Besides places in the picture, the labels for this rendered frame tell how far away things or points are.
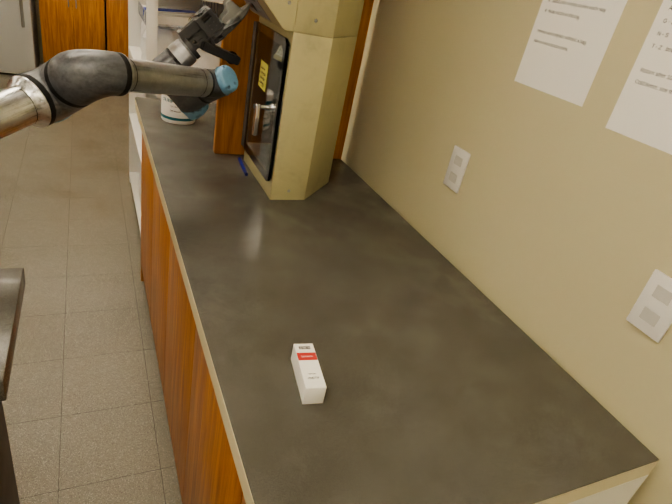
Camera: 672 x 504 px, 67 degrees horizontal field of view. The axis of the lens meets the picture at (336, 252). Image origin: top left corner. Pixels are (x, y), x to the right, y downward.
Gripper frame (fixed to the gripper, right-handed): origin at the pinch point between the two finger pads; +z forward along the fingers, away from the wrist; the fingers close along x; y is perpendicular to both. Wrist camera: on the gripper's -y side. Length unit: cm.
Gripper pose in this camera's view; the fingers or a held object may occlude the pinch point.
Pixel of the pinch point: (247, 9)
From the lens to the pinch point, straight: 160.4
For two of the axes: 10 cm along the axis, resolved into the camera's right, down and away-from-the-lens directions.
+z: 7.7, -6.3, -0.3
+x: -3.9, -5.1, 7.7
